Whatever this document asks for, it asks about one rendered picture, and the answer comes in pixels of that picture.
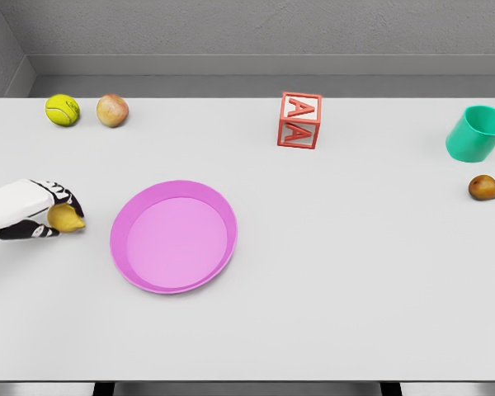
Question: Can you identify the red letter A block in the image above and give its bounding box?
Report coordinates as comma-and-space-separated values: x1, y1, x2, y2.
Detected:
276, 91, 323, 151

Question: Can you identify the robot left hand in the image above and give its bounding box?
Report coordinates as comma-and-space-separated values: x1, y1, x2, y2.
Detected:
0, 178, 86, 242

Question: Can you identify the pink round plate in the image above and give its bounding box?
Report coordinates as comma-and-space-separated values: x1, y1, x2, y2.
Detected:
109, 179, 238, 295

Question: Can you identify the red-yellow apple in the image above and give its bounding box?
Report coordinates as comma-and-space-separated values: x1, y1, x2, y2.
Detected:
96, 93, 130, 129

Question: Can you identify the brown pear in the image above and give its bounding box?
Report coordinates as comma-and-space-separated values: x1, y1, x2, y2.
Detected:
468, 174, 495, 202

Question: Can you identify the yellow lemon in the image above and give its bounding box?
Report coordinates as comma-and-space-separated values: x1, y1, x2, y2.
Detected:
46, 204, 87, 233

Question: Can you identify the yellow tennis ball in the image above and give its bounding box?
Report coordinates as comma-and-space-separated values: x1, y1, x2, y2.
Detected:
45, 93, 81, 128

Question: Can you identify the green cup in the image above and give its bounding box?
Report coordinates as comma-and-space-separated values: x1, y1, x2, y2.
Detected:
445, 105, 495, 164

